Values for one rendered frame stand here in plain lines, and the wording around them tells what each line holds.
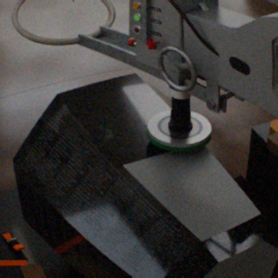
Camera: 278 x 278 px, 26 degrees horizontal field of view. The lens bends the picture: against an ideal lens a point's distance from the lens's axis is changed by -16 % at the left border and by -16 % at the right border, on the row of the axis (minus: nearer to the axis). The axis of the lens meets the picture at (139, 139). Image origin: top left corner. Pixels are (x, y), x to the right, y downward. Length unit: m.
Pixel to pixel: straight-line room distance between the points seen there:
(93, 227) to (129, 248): 0.19
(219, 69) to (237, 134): 2.09
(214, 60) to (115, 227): 0.62
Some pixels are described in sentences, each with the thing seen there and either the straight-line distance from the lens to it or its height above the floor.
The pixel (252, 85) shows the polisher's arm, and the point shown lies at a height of 1.26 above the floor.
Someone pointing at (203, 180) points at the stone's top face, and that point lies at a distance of 2.14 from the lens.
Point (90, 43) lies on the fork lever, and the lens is 2.39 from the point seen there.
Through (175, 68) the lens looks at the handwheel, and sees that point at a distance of 1.95.
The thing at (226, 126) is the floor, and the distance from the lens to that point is 4.05.
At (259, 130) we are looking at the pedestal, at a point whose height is 0.74.
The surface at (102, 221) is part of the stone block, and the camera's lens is 2.18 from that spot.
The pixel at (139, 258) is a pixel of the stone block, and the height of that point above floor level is 0.72.
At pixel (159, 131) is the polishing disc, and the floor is 0.91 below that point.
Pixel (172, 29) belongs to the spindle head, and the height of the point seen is 1.33.
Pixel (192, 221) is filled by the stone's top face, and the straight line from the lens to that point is 1.97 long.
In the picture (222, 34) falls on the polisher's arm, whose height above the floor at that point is 1.39.
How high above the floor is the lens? 2.11
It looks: 33 degrees down
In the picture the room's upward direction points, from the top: straight up
